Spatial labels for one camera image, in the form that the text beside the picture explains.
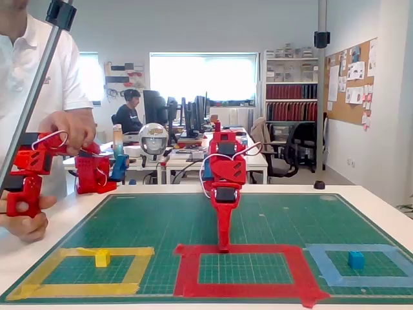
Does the red leader arm with handle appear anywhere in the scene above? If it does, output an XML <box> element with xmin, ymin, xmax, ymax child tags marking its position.
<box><xmin>5</xmin><ymin>130</ymin><xmax>117</xmax><ymax>218</ymax></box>

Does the red tape square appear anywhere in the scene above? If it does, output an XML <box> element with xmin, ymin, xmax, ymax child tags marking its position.
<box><xmin>172</xmin><ymin>243</ymin><xmax>332</xmax><ymax>309</ymax></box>

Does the yellow cube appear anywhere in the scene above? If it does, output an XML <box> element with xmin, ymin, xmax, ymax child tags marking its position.
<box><xmin>95</xmin><ymin>249</ymin><xmax>112</xmax><ymax>268</ymax></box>

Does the blue cube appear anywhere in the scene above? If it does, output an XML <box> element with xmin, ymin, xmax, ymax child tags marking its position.
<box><xmin>348</xmin><ymin>251</ymin><xmax>365</xmax><ymax>269</ymax></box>

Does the blue tape square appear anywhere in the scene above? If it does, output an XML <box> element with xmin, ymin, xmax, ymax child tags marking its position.
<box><xmin>303</xmin><ymin>243</ymin><xmax>413</xmax><ymax>289</ymax></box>

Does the yellow tape square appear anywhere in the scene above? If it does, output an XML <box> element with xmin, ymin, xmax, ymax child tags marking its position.
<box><xmin>5</xmin><ymin>246</ymin><xmax>156</xmax><ymax>302</ymax></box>

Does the person's left hand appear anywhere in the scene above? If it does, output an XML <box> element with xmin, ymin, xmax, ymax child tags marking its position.
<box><xmin>37</xmin><ymin>111</ymin><xmax>97</xmax><ymax>156</ymax></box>

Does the person's right hand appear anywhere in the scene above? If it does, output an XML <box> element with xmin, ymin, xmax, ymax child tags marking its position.
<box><xmin>0</xmin><ymin>194</ymin><xmax>58</xmax><ymax>243</ymax></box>

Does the white office desk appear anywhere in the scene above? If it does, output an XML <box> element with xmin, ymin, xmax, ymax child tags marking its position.
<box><xmin>63</xmin><ymin>143</ymin><xmax>168</xmax><ymax>194</ymax></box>
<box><xmin>165</xmin><ymin>127</ymin><xmax>269</xmax><ymax>185</ymax></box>

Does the green cutting mat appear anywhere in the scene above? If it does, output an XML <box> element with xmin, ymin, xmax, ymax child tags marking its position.
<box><xmin>0</xmin><ymin>192</ymin><xmax>413</xmax><ymax>306</ymax></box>

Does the beige jacket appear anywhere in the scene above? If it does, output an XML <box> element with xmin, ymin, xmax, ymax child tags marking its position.
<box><xmin>250</xmin><ymin>116</ymin><xmax>277</xmax><ymax>156</ymax></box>

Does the black office chair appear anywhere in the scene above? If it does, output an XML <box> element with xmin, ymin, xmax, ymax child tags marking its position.
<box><xmin>263</xmin><ymin>121</ymin><xmax>319</xmax><ymax>179</ymax></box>

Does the blue table clamp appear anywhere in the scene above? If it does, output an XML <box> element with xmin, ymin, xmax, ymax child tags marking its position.
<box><xmin>108</xmin><ymin>154</ymin><xmax>130</xmax><ymax>182</ymax></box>

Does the wide black computer monitor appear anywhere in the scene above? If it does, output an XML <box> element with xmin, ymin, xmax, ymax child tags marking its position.
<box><xmin>142</xmin><ymin>89</ymin><xmax>169</xmax><ymax>127</ymax></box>

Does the large bright window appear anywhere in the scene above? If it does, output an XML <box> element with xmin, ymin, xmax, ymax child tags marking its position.
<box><xmin>148</xmin><ymin>51</ymin><xmax>259</xmax><ymax>103</ymax></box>

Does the white shelf with red binders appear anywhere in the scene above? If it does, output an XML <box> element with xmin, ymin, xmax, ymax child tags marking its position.
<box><xmin>261</xmin><ymin>43</ymin><xmax>320</xmax><ymax>125</ymax></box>

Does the colourful tumbler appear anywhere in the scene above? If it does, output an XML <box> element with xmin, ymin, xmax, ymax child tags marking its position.
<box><xmin>112</xmin><ymin>123</ymin><xmax>125</xmax><ymax>160</ymax></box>

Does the seated person in dark sweater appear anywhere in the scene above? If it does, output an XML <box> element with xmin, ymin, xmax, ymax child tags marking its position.
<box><xmin>111</xmin><ymin>87</ymin><xmax>145</xmax><ymax>136</ymax></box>

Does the vertical grey pole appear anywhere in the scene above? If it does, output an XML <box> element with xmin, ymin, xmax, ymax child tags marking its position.
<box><xmin>316</xmin><ymin>0</ymin><xmax>328</xmax><ymax>172</ymax></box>

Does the cork notice board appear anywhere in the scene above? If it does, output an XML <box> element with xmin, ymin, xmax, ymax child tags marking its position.
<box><xmin>323</xmin><ymin>37</ymin><xmax>378</xmax><ymax>127</ymax></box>

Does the small bright window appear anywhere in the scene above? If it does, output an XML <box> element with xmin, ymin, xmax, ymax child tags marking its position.
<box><xmin>79</xmin><ymin>51</ymin><xmax>103</xmax><ymax>107</ymax></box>

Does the green plant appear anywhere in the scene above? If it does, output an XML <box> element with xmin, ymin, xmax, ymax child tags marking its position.
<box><xmin>396</xmin><ymin>202</ymin><xmax>413</xmax><ymax>221</ymax></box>

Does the black pole clamp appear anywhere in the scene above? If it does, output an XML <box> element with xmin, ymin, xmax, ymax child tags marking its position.
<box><xmin>314</xmin><ymin>30</ymin><xmax>331</xmax><ymax>49</ymax></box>
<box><xmin>45</xmin><ymin>0</ymin><xmax>77</xmax><ymax>32</ymax></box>

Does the person in white shirt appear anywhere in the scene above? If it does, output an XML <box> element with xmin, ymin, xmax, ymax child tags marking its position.
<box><xmin>0</xmin><ymin>0</ymin><xmax>95</xmax><ymax>214</ymax></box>

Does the slanted aluminium pole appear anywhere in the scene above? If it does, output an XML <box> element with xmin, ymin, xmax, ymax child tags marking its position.
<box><xmin>0</xmin><ymin>0</ymin><xmax>74</xmax><ymax>198</ymax></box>

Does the white gripper servo cable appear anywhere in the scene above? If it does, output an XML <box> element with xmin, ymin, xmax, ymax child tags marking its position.
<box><xmin>200</xmin><ymin>141</ymin><xmax>263</xmax><ymax>198</ymax></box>

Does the wall tool board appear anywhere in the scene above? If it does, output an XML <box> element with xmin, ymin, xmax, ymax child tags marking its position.
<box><xmin>103</xmin><ymin>60</ymin><xmax>146</xmax><ymax>99</ymax></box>

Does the white leader arm cable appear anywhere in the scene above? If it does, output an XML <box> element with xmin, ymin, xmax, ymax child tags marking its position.
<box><xmin>31</xmin><ymin>129</ymin><xmax>70</xmax><ymax>150</ymax></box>

